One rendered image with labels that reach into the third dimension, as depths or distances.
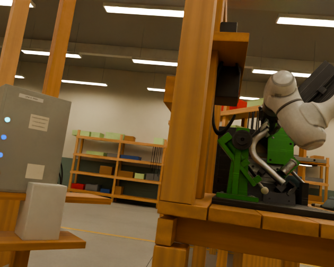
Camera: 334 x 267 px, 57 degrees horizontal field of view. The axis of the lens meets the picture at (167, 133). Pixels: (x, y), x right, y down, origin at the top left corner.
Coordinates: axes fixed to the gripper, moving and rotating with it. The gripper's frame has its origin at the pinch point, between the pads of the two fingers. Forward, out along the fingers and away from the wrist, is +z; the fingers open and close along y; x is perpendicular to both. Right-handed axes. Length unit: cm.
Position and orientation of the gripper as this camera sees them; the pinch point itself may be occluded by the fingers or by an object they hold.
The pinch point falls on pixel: (266, 129)
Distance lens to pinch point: 149.6
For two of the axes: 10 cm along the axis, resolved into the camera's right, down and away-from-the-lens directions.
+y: -5.5, -7.2, 4.3
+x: -8.2, 5.6, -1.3
